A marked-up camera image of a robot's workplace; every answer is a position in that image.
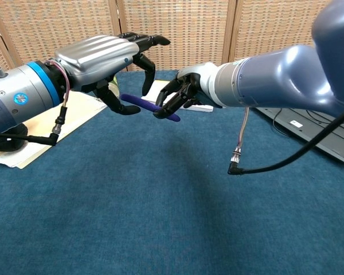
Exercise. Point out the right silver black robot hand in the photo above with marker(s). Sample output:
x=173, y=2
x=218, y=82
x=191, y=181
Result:
x=200, y=80

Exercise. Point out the woven folding screen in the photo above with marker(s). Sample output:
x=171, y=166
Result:
x=189, y=28

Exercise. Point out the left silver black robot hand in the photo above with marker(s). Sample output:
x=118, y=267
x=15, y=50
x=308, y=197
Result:
x=97, y=57

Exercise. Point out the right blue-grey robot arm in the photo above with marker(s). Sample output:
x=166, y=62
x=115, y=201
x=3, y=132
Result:
x=289, y=77

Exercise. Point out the black white plush toy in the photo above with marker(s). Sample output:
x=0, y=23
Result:
x=5, y=140

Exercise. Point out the black computer keyboard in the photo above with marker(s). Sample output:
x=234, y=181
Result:
x=318, y=131

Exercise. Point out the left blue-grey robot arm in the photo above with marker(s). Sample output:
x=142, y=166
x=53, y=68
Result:
x=17, y=94

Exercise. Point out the blue table mat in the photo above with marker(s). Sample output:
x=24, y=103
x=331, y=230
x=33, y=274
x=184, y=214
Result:
x=160, y=215

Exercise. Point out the white notepad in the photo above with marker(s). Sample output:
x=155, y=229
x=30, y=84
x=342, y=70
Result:
x=156, y=88

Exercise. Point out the green label drink bottle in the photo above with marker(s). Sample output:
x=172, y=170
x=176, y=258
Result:
x=114, y=86

